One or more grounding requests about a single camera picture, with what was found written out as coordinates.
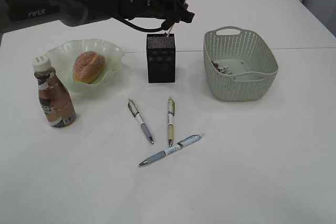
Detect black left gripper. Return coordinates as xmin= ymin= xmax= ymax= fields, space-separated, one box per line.
xmin=118 ymin=0 xmax=195 ymax=24

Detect grey grip pen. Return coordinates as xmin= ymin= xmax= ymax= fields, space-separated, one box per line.
xmin=128 ymin=99 xmax=154 ymax=144

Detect sugared bread roll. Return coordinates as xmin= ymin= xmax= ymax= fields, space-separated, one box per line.
xmin=72 ymin=51 xmax=106 ymax=83

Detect brown coffee drink bottle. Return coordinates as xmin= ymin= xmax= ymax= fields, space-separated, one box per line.
xmin=32 ymin=56 xmax=76 ymax=128

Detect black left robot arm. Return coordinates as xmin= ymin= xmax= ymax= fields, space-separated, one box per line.
xmin=1 ymin=0 xmax=194 ymax=35

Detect black square pen holder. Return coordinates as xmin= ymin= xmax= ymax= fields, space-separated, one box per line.
xmin=146 ymin=34 xmax=176 ymax=83

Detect green plastic woven basket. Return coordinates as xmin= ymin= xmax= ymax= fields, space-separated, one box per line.
xmin=203 ymin=26 xmax=279 ymax=102

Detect green white pen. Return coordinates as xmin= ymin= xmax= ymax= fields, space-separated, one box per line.
xmin=167 ymin=97 xmax=175 ymax=147

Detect blue grey pen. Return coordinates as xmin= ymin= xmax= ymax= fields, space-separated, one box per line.
xmin=139 ymin=134 xmax=204 ymax=167

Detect wavy green glass plate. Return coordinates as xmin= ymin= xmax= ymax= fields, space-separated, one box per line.
xmin=45 ymin=38 xmax=124 ymax=93

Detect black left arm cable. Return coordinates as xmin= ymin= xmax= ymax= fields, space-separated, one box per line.
xmin=52 ymin=0 xmax=184 ymax=33

